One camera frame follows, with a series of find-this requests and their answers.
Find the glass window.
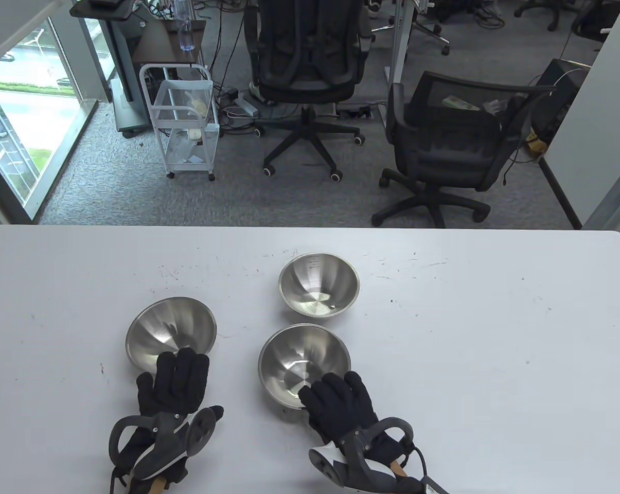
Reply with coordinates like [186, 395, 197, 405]
[0, 15, 100, 223]

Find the person's left hand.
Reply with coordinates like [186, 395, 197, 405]
[109, 348, 224, 484]

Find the white wire cart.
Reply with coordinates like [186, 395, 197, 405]
[139, 63, 221, 181]

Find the grey hand tracker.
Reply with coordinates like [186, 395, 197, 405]
[308, 418, 416, 487]
[108, 408, 219, 480]

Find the clear water bottle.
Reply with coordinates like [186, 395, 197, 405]
[174, 0, 195, 52]

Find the black office chair base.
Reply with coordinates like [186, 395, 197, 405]
[514, 0, 578, 31]

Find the black mesh office chair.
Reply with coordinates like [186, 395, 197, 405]
[371, 70, 556, 228]

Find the black high-back office chair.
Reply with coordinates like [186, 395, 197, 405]
[244, 0, 373, 182]

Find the person's right hand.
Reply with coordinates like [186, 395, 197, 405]
[298, 372, 424, 484]

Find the grey right hand tracker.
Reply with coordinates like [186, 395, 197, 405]
[308, 418, 416, 487]

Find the steel mixing bowl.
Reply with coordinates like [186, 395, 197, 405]
[258, 323, 351, 410]
[125, 297, 218, 371]
[278, 253, 361, 320]

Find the grey left hand tracker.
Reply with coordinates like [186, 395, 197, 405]
[108, 408, 219, 480]

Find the black computer tower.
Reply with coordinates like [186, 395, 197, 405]
[530, 58, 591, 145]

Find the white frame post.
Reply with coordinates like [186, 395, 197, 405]
[384, 0, 418, 129]

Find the grey rolling stand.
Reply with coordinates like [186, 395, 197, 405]
[69, 0, 151, 138]

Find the brown side table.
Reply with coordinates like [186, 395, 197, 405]
[133, 20, 207, 66]

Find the grey office chair base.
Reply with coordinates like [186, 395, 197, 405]
[371, 21, 451, 56]

